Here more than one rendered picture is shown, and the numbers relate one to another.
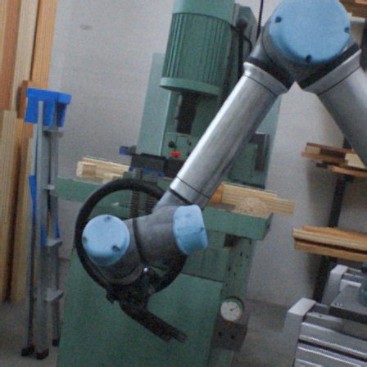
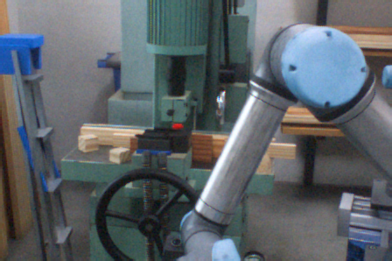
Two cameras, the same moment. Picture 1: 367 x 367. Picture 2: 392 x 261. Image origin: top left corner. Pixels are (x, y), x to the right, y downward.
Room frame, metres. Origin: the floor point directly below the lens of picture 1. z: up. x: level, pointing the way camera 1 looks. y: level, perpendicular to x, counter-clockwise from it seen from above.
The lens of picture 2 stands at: (0.05, 0.12, 1.40)
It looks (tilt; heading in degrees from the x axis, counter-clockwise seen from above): 15 degrees down; 355
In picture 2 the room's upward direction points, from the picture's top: 2 degrees clockwise
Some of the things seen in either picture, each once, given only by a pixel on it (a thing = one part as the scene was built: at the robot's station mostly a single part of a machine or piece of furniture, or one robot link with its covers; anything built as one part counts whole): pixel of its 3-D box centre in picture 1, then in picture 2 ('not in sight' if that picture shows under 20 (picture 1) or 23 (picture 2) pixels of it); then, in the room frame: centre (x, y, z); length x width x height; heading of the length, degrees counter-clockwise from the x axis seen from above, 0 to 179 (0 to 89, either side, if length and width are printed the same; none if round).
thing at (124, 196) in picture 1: (154, 191); (163, 165); (1.51, 0.07, 0.92); 0.15 x 0.13 x 0.09; 77
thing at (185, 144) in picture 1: (181, 149); (178, 108); (1.71, 0.02, 1.03); 0.14 x 0.07 x 0.09; 167
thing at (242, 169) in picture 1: (240, 160); (233, 102); (1.84, -0.17, 1.02); 0.09 x 0.07 x 0.12; 77
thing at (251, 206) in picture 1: (252, 205); (255, 158); (1.55, -0.19, 0.92); 0.14 x 0.09 x 0.04; 167
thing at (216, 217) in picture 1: (160, 206); (168, 171); (1.59, 0.05, 0.87); 0.61 x 0.30 x 0.06; 77
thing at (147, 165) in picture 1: (160, 164); (164, 139); (1.50, 0.07, 0.99); 0.13 x 0.11 x 0.06; 77
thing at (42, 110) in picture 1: (41, 223); (38, 168); (2.47, 0.59, 0.58); 0.27 x 0.25 x 1.16; 83
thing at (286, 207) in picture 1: (201, 191); (202, 145); (1.67, -0.05, 0.92); 0.55 x 0.02 x 0.04; 77
